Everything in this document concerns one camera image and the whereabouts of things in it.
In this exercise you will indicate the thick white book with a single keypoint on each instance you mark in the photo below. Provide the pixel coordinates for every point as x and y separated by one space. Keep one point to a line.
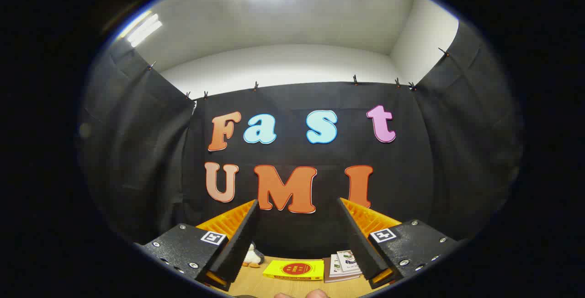
327 273

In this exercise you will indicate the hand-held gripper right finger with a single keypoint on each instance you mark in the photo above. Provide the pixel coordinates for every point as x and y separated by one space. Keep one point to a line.
361 247

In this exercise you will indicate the ceiling light panel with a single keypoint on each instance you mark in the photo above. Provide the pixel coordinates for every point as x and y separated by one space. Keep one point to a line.
144 30

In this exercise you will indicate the black backdrop cloth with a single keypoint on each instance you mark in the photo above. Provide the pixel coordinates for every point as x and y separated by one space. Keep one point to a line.
411 174

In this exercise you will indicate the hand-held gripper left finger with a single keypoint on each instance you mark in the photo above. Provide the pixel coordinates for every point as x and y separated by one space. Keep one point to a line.
237 247

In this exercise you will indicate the white book with green print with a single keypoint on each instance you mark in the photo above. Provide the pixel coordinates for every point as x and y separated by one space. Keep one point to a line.
334 266

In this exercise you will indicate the yellow book with red circle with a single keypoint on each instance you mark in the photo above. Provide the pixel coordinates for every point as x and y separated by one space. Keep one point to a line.
274 270

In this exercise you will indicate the penguin plush toy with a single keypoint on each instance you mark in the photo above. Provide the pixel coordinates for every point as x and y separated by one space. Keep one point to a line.
251 257

